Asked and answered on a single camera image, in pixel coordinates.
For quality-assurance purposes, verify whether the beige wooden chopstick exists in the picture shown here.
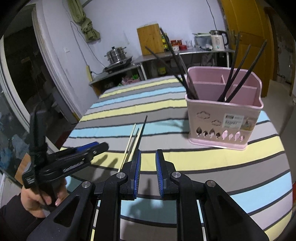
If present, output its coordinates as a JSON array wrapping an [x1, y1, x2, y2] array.
[[118, 123, 136, 173], [125, 134, 140, 162]]

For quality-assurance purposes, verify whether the silver-tipped black chopstick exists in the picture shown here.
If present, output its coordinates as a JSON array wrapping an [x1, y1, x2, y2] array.
[[130, 128, 139, 149]]

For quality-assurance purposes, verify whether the metal kitchen shelf table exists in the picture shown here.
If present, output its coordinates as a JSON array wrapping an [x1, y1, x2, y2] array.
[[89, 47, 234, 96]]

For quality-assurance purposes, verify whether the person's left hand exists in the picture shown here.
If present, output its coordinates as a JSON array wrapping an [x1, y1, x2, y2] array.
[[21, 178, 69, 218]]

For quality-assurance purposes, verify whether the striped tablecloth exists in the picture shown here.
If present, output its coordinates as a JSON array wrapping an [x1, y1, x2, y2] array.
[[63, 78, 292, 240]]

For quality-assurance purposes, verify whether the white power strip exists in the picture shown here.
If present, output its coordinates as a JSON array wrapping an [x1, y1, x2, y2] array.
[[86, 65, 93, 82]]

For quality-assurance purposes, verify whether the black induction cooker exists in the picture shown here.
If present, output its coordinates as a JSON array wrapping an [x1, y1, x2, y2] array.
[[104, 56, 132, 73]]

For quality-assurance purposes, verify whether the stainless steel steamer pot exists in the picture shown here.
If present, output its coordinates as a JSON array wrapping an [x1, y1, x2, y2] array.
[[105, 46, 126, 64]]

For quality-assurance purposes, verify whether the pink plastic utensil basket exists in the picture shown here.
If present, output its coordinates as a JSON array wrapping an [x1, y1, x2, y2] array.
[[185, 66, 263, 150]]

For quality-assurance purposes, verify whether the black chopstick in basket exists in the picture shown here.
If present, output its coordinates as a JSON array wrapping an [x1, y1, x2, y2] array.
[[177, 53, 199, 100], [145, 46, 191, 97], [225, 39, 267, 103], [221, 32, 240, 102], [160, 28, 198, 100], [218, 44, 251, 102]]

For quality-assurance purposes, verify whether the wooden cutting board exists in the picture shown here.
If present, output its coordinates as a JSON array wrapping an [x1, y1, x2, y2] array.
[[137, 24, 165, 56]]

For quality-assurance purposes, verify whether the red lidded jar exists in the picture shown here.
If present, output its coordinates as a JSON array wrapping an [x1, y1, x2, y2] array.
[[171, 40, 182, 52]]

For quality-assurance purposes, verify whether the green hanging cloth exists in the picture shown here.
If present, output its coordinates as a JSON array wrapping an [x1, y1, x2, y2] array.
[[67, 0, 101, 42]]

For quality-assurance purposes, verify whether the white electric kettle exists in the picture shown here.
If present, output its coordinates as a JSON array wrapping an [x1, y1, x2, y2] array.
[[210, 30, 229, 51]]

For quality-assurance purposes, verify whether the yellow wooden door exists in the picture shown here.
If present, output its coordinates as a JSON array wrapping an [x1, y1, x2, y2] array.
[[220, 1, 274, 97]]

